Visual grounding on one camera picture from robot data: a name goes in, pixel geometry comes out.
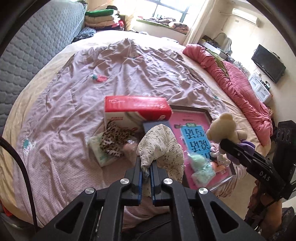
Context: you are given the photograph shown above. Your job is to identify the orange packet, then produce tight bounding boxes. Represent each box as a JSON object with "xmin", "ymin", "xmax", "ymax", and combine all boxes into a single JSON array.
[{"xmin": 211, "ymin": 161, "xmax": 226, "ymax": 175}]

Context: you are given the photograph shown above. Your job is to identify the green tissue pack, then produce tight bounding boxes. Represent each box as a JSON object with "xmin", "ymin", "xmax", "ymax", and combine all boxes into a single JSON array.
[
  {"xmin": 88, "ymin": 133, "xmax": 117, "ymax": 167},
  {"xmin": 191, "ymin": 162, "xmax": 216, "ymax": 187}
]

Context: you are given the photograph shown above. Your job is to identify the pink scrunchie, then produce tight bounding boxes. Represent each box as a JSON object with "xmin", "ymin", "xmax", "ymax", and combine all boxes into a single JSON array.
[{"xmin": 210, "ymin": 143, "xmax": 222, "ymax": 158}]

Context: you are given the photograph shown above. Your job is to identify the beige plush bear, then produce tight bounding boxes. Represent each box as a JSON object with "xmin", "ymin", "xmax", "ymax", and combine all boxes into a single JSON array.
[{"xmin": 206, "ymin": 113, "xmax": 255, "ymax": 165}]

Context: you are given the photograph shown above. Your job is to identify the green item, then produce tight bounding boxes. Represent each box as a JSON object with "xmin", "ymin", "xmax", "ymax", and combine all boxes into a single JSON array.
[{"xmin": 188, "ymin": 152, "xmax": 207, "ymax": 172}]

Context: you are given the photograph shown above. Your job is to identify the floral beige cloth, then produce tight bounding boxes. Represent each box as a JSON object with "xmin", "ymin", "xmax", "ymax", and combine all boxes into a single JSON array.
[{"xmin": 135, "ymin": 123, "xmax": 185, "ymax": 183}]

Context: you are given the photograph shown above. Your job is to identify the pink rolled duvet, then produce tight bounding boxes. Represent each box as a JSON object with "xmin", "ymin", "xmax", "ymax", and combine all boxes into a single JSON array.
[{"xmin": 183, "ymin": 44, "xmax": 273, "ymax": 147}]

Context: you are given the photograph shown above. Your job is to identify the pink book in tray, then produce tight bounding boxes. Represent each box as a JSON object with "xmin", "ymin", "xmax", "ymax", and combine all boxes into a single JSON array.
[{"xmin": 167, "ymin": 104, "xmax": 236, "ymax": 191}]

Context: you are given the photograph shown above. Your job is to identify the white drawer cabinet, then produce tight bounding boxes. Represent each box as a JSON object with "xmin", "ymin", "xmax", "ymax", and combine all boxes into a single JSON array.
[{"xmin": 248, "ymin": 73, "xmax": 272, "ymax": 104}]

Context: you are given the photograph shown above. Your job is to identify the leopard print cloth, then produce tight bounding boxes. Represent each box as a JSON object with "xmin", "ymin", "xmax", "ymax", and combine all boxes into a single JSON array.
[{"xmin": 99, "ymin": 121, "xmax": 135, "ymax": 158}]

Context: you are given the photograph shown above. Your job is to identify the pink item in clear bag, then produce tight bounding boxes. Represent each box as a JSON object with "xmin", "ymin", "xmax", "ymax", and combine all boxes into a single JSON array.
[{"xmin": 122, "ymin": 136, "xmax": 139, "ymax": 165}]

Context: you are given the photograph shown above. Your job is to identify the black flat television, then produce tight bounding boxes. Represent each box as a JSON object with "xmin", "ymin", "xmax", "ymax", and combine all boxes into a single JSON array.
[{"xmin": 251, "ymin": 45, "xmax": 286, "ymax": 83}]

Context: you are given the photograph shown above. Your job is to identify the dark blue small box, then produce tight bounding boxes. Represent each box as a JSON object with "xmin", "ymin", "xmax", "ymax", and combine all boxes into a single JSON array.
[{"xmin": 142, "ymin": 120, "xmax": 171, "ymax": 133}]

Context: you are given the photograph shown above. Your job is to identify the red white tissue box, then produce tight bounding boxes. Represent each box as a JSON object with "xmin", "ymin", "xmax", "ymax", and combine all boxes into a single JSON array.
[{"xmin": 104, "ymin": 96, "xmax": 172, "ymax": 132}]

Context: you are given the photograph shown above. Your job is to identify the mauve dotted bed quilt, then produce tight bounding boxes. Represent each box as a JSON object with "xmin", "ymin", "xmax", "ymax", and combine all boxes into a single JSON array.
[{"xmin": 16, "ymin": 39, "xmax": 227, "ymax": 226}]

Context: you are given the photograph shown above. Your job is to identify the cluttered side desk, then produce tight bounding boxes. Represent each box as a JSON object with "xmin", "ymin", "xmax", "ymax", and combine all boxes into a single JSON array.
[{"xmin": 198, "ymin": 32, "xmax": 232, "ymax": 60}]

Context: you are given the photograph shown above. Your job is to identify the white curtain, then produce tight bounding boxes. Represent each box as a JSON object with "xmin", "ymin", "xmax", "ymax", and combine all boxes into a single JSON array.
[{"xmin": 183, "ymin": 0, "xmax": 218, "ymax": 46}]

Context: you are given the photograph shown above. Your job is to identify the clothes on window sill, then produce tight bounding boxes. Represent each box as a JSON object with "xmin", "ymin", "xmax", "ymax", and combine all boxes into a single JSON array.
[{"xmin": 137, "ymin": 17, "xmax": 189, "ymax": 34}]

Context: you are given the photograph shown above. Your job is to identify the grey quilted headboard cover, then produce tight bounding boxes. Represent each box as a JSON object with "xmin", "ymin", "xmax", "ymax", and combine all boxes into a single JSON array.
[{"xmin": 1, "ymin": 1, "xmax": 87, "ymax": 130}]

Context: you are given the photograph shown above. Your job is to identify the stack of folded blankets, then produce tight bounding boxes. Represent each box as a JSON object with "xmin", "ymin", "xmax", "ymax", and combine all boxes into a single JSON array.
[{"xmin": 84, "ymin": 6, "xmax": 125, "ymax": 31}]

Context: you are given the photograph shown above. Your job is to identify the black cable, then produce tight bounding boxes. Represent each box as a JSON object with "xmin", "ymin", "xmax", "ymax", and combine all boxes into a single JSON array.
[{"xmin": 0, "ymin": 136, "xmax": 39, "ymax": 232}]

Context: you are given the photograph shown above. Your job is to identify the wall air conditioner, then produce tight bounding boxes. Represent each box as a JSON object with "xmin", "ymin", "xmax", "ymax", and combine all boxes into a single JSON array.
[{"xmin": 232, "ymin": 8, "xmax": 261, "ymax": 27}]

